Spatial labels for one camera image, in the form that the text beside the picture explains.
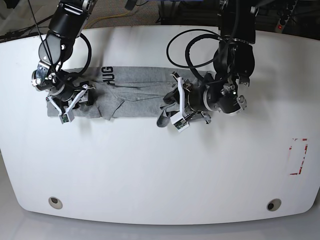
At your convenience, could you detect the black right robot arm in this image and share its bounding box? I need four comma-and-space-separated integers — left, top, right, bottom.
31, 0, 96, 123

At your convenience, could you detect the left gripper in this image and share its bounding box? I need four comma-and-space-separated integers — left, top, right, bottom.
163, 72, 211, 124

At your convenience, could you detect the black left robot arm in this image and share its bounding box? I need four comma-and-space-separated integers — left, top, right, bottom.
157, 0, 259, 127

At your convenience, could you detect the left table grommet hole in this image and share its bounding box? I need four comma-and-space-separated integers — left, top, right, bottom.
48, 197, 63, 210

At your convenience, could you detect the right table grommet hole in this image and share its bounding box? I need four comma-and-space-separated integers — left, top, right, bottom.
266, 198, 282, 212

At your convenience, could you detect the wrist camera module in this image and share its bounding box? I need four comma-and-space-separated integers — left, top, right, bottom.
170, 113, 190, 133
58, 111, 75, 124

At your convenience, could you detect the red tape rectangle marker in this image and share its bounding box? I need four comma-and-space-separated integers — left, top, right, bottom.
287, 138, 309, 176

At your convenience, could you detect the table grommet hole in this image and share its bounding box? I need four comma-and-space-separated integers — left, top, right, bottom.
266, 198, 282, 212
48, 197, 63, 210

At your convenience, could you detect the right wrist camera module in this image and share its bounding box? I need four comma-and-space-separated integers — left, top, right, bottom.
58, 111, 75, 124

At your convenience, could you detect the grey Hugging Face T-shirt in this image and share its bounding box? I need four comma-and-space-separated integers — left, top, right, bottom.
46, 65, 216, 128

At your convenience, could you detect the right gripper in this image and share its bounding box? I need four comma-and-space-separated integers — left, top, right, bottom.
46, 83, 96, 117

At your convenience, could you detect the yellow cable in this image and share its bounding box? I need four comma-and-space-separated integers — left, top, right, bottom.
86, 11, 133, 30

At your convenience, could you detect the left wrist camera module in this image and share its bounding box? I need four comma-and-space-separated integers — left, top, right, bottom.
170, 113, 190, 133

